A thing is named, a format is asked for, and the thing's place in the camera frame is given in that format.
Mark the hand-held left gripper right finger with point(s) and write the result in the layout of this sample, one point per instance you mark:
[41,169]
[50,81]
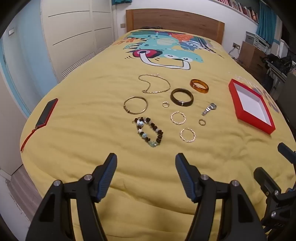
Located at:
[185,176]

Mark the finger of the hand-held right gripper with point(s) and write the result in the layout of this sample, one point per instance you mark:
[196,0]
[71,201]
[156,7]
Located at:
[266,180]
[288,153]

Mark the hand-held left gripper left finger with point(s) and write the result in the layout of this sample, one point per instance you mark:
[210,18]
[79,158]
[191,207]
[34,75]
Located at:
[107,176]

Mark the twisted hoop earring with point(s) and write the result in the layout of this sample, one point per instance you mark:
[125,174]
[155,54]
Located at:
[181,135]
[171,117]

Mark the red cardboard box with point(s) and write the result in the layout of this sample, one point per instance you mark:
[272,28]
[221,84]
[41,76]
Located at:
[252,104]

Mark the silver wristwatch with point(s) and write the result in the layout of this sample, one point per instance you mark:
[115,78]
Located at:
[212,106]

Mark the thin gold bangle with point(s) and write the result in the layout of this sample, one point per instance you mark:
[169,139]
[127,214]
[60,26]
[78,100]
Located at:
[124,103]

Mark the dark brown bangle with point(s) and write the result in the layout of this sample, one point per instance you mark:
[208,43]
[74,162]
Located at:
[175,100]

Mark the yellow printed blanket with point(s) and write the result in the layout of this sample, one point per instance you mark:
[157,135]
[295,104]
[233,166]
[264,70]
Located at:
[92,115]

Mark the amber bangle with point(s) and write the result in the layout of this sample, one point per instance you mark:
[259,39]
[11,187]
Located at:
[196,87]

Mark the black bag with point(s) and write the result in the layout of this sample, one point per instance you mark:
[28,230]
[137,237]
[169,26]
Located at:
[281,61]

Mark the wooden dresser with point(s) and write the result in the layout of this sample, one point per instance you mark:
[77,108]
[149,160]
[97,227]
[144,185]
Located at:
[251,55]

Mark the white storage crates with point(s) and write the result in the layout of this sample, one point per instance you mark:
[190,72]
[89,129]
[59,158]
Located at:
[256,39]

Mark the teal curtain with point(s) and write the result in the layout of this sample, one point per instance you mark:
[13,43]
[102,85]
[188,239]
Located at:
[266,20]

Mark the white wardrobe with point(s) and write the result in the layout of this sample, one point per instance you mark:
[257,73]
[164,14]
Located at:
[69,34]

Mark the row of books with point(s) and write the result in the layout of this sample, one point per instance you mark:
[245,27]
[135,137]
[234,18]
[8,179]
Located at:
[240,7]

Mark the wooden headboard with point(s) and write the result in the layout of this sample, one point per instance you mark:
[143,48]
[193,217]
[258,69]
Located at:
[173,20]

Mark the teal cloth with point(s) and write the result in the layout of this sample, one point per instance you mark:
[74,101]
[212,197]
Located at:
[121,1]

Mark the white wall socket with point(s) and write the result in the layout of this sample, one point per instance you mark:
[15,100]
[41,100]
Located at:
[236,45]

